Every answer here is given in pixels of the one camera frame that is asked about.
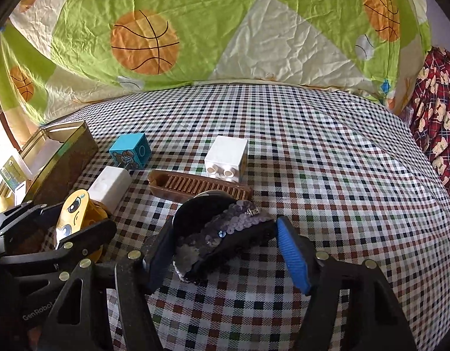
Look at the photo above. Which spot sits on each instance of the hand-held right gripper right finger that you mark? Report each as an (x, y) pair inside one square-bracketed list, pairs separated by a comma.
[(294, 259)]

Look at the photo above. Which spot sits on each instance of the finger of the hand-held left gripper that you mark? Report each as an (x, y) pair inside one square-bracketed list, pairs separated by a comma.
[(78, 245), (24, 219)]

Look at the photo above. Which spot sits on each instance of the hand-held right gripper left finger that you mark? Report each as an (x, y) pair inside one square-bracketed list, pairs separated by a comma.
[(159, 259)]

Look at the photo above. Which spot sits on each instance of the yellow face toy block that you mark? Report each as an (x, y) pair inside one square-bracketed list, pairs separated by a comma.
[(73, 212)]

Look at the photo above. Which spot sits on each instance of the clear green label plastic box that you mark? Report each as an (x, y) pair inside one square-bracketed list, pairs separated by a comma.
[(9, 173)]

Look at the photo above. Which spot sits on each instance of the gold metal tin box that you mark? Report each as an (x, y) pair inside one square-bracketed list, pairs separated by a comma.
[(64, 175)]

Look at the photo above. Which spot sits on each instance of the white charger plug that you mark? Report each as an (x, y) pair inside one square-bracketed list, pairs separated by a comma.
[(109, 186)]

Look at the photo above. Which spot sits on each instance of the brown comb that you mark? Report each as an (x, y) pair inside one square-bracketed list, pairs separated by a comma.
[(195, 186)]

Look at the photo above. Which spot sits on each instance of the blue toy block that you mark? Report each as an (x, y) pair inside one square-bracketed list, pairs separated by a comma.
[(133, 150)]

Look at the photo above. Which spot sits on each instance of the white studded toy block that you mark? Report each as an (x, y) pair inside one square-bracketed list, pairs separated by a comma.
[(225, 153)]

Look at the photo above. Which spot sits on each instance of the white paper liner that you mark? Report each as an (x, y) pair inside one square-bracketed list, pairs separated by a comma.
[(42, 157)]

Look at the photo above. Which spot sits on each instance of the checkered tablecloth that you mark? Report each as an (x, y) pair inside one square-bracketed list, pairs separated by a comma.
[(320, 153)]

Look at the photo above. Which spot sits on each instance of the red plaid bear cloth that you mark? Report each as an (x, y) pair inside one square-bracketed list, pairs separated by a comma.
[(437, 117)]

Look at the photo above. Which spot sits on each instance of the basketball printed green sheet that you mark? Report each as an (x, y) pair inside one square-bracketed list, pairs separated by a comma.
[(210, 25)]

